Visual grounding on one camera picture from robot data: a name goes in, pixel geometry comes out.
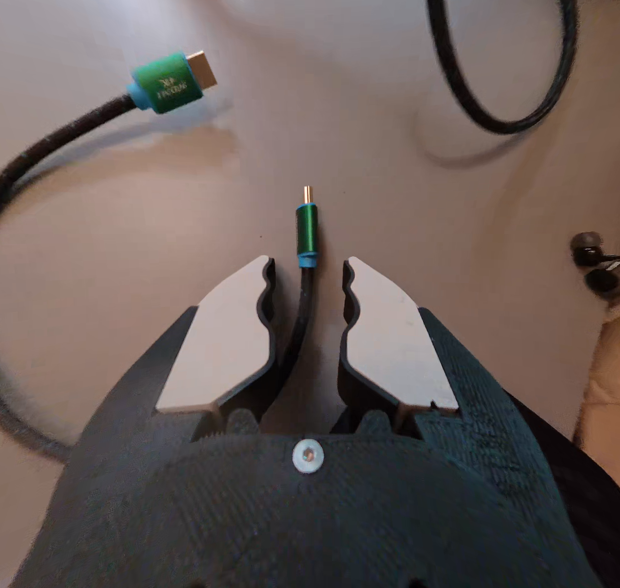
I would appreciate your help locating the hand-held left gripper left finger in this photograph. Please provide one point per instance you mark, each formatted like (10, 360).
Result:
(223, 336)

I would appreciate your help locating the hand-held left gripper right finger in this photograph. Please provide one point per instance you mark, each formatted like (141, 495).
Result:
(392, 346)

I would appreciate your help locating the person in beige hoodie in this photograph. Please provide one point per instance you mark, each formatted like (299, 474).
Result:
(603, 380)

